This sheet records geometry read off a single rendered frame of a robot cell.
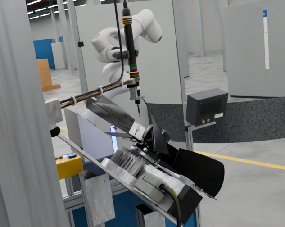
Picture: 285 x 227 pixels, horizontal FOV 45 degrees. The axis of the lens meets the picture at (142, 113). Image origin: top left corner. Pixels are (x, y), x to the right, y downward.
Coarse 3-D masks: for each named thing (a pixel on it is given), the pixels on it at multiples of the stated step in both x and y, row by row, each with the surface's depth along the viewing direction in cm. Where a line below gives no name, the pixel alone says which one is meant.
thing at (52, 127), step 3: (51, 126) 105; (54, 126) 106; (57, 126) 108; (51, 129) 105; (54, 129) 106; (57, 129) 106; (51, 132) 105; (54, 132) 106; (57, 132) 106; (51, 135) 105; (54, 135) 106; (57, 135) 107
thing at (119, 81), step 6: (114, 0) 142; (114, 6) 142; (120, 36) 145; (120, 42) 145; (120, 48) 146; (120, 78) 145; (114, 84) 140; (96, 90) 128; (102, 90) 131; (72, 96) 116; (78, 96) 118; (60, 102) 110
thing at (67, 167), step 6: (78, 156) 184; (60, 162) 179; (66, 162) 179; (72, 162) 181; (78, 162) 182; (60, 168) 178; (66, 168) 180; (72, 168) 181; (78, 168) 183; (60, 174) 178; (66, 174) 180; (72, 174) 182
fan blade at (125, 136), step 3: (105, 132) 180; (108, 132) 180; (111, 132) 181; (117, 132) 184; (111, 135) 175; (114, 135) 174; (117, 135) 174; (120, 135) 174; (123, 135) 174; (126, 135) 173; (129, 135) 172; (123, 138) 168; (126, 138) 167; (129, 138) 166; (132, 138) 164
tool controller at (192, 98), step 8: (216, 88) 232; (192, 96) 219; (200, 96) 219; (208, 96) 219; (216, 96) 221; (224, 96) 224; (192, 104) 219; (200, 104) 216; (208, 104) 219; (216, 104) 223; (224, 104) 227; (192, 112) 221; (200, 112) 218; (208, 112) 222; (216, 112) 226; (224, 112) 230; (192, 120) 223; (200, 120) 221; (208, 120) 222; (216, 120) 230
